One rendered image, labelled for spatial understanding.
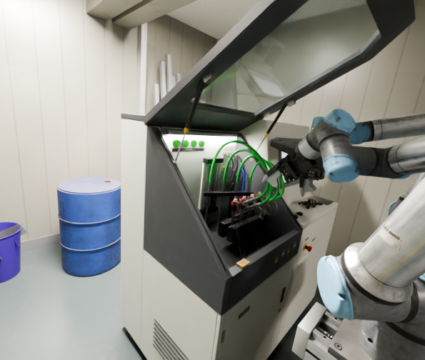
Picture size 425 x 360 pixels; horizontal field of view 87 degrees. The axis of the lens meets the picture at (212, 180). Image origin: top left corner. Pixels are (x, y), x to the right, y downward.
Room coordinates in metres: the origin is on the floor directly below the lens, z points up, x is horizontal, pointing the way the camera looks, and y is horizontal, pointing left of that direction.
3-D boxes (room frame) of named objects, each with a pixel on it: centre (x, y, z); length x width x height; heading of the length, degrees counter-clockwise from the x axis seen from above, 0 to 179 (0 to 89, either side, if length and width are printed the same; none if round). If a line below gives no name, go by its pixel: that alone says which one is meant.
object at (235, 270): (0.97, -0.31, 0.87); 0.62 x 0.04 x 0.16; 137
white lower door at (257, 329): (0.96, -0.32, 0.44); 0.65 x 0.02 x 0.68; 137
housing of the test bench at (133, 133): (1.70, -0.03, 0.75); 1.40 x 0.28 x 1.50; 137
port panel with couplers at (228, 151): (1.49, -0.10, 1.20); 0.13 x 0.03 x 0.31; 137
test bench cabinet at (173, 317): (1.15, -0.11, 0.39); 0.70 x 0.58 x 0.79; 137
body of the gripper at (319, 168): (1.01, -0.45, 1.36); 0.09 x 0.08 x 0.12; 47
